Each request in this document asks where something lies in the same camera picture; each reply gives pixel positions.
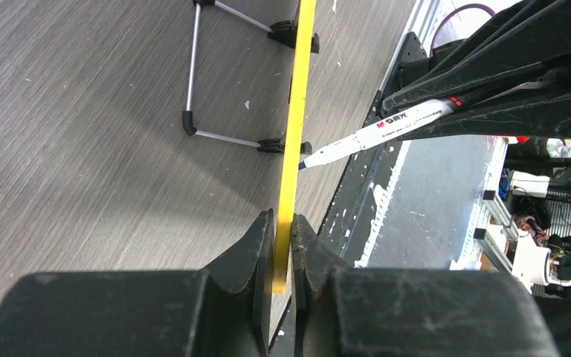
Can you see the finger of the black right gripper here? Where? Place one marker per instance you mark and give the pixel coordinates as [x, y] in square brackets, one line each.
[516, 43]
[543, 112]

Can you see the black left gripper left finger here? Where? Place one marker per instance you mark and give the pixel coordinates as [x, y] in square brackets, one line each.
[222, 309]

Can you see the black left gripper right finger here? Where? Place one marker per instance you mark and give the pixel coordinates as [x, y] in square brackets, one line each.
[345, 311]

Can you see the white blue whiteboard marker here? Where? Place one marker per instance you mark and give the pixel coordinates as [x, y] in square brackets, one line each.
[384, 130]

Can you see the yellow framed whiteboard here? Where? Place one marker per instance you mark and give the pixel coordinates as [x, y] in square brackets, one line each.
[293, 140]

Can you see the black whiteboard stand clip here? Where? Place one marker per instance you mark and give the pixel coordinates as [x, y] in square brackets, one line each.
[285, 33]

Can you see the aluminium frame rail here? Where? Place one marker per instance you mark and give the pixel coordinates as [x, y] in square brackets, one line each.
[490, 224]

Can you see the silver wire whiteboard stand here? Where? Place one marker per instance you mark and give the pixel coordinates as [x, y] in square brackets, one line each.
[238, 74]

